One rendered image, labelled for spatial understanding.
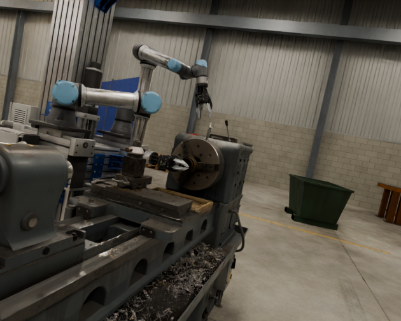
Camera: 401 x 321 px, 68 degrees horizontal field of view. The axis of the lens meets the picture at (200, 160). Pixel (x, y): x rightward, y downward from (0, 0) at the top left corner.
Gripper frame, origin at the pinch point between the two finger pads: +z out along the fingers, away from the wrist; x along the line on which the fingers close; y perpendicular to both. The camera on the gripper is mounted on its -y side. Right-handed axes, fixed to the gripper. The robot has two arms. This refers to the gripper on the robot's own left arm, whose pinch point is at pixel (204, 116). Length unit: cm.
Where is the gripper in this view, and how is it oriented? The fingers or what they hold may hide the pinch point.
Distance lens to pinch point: 192.9
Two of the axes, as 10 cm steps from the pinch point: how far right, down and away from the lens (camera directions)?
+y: -3.2, 0.0, -9.5
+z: 0.5, 10.0, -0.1
